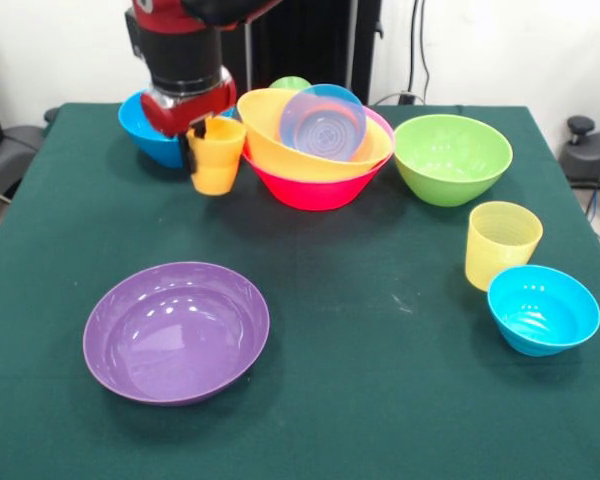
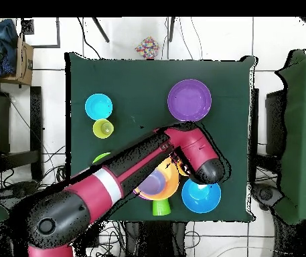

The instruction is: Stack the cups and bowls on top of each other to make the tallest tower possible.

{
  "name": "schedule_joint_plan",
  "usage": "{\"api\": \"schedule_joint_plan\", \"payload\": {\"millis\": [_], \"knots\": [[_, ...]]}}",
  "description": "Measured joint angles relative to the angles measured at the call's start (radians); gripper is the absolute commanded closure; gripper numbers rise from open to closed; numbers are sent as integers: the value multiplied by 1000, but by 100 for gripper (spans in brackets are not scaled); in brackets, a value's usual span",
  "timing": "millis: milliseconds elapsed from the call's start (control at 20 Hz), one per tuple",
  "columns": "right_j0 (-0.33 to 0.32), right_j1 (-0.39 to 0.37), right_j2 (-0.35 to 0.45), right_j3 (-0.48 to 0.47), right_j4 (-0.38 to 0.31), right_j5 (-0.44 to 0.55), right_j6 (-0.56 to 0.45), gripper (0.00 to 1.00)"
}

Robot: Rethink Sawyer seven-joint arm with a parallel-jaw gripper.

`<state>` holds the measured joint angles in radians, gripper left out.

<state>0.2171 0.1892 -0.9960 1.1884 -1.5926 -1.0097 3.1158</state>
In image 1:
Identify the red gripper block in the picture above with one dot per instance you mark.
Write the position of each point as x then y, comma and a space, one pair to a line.
190, 112

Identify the yellow-orange plastic cup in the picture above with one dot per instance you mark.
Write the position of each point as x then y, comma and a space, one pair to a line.
225, 145
212, 181

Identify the large blue plastic bowl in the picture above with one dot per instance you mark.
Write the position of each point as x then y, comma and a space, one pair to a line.
140, 135

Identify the large orange plastic bowl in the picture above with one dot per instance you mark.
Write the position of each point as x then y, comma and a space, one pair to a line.
265, 135

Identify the translucent blue ribbed bowl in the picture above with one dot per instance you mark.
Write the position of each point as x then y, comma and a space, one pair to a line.
325, 130

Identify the large pink plastic bowl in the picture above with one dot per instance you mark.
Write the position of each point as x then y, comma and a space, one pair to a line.
315, 195

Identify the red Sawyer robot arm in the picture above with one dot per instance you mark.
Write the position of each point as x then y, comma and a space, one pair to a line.
180, 50

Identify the green plastic cup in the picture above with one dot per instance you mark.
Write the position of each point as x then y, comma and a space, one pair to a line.
287, 83

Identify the black office chair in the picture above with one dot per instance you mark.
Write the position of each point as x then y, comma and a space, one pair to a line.
15, 145

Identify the purple plastic bowl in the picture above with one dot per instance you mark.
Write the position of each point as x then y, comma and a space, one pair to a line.
175, 340

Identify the dark green tablecloth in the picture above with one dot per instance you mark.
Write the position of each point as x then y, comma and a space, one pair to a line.
55, 300

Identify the black power adapter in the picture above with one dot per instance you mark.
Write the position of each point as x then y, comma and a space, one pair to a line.
405, 98

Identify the green plastic bowl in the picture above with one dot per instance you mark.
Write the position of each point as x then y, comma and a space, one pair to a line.
450, 160

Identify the translucent yellow plastic cup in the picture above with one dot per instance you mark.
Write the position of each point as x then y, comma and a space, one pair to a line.
500, 240

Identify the small cyan plastic bowl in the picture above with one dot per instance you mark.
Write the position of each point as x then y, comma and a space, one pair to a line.
545, 310

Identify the black swivel chair base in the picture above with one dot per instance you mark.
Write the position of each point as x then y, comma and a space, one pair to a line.
590, 155

